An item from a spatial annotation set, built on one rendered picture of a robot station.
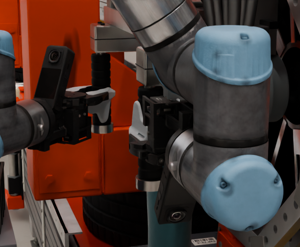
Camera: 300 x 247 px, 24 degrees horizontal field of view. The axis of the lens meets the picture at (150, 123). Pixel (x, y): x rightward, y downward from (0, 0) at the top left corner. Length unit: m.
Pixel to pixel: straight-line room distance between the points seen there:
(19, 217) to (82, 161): 1.41
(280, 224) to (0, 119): 0.45
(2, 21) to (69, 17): 1.94
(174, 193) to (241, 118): 0.22
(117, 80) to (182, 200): 0.79
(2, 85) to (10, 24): 2.46
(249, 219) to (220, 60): 0.15
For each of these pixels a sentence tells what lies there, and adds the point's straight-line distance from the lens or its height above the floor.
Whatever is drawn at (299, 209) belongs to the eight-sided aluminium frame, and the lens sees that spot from 1.06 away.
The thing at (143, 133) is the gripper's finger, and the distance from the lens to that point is 0.94.
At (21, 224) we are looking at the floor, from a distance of 2.96.
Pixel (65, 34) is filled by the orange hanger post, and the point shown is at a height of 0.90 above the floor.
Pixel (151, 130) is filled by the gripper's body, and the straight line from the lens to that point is 0.87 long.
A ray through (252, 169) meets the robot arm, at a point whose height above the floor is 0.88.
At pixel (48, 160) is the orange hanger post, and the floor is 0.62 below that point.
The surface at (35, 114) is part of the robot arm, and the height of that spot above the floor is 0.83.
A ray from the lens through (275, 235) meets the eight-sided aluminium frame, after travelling 1.14.
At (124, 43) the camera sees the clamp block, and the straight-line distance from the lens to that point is 1.30.
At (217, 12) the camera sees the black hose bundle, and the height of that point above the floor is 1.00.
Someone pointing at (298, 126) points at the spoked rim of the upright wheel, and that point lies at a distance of 1.27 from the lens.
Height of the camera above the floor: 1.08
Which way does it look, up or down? 14 degrees down
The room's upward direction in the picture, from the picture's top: straight up
